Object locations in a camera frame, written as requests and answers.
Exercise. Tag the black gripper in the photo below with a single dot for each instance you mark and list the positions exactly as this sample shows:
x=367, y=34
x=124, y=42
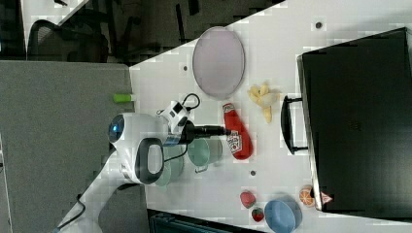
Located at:
x=205, y=131

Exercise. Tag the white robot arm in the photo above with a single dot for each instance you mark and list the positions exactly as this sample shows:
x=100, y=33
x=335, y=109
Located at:
x=139, y=141

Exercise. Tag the green perforated strainer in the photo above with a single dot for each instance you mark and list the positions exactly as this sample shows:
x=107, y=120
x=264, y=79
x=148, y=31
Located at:
x=173, y=166

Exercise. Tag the yellow peeled banana toy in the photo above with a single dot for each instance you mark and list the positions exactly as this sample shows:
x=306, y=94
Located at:
x=264, y=98

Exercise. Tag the pink round plate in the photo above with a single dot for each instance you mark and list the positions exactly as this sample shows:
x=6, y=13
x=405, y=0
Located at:
x=218, y=62

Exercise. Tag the pink strawberry toy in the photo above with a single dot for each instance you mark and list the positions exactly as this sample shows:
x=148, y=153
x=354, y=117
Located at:
x=247, y=199

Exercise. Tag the green marker pen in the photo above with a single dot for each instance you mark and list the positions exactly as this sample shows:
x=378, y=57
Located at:
x=122, y=98

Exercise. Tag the red strawberry toy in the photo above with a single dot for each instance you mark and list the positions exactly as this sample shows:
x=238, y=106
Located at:
x=257, y=214

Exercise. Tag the blue round bowl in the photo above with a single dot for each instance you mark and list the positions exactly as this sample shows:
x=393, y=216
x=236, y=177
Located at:
x=282, y=215

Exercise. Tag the orange slice toy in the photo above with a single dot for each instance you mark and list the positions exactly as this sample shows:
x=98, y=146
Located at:
x=306, y=196

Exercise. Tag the black toaster oven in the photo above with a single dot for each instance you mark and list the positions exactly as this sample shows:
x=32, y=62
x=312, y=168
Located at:
x=357, y=107

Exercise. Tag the black office chair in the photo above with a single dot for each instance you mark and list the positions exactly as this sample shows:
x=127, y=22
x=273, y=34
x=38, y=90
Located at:
x=50, y=42

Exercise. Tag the green cup with handle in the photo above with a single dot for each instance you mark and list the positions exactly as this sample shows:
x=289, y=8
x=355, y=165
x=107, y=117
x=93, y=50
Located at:
x=204, y=152

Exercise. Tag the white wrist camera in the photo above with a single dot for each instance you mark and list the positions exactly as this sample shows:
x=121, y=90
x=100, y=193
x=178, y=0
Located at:
x=176, y=113

